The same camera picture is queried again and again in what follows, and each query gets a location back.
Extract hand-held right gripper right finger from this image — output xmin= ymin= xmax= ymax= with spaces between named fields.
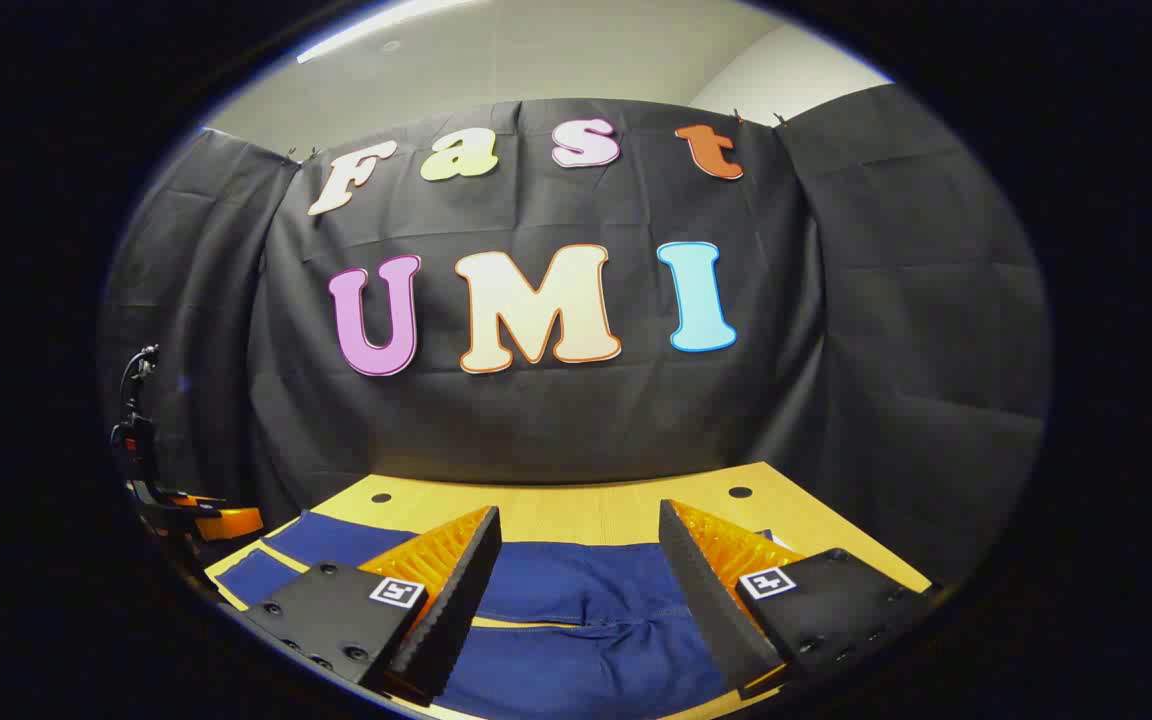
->
xmin=657 ymin=497 xmax=939 ymax=701

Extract black backdrop cloth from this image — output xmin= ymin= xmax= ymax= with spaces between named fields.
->
xmin=101 ymin=85 xmax=1052 ymax=586

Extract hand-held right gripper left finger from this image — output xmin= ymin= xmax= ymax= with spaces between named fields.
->
xmin=244 ymin=505 xmax=503 ymax=703

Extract blue denim jeans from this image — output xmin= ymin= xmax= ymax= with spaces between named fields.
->
xmin=214 ymin=510 xmax=787 ymax=720

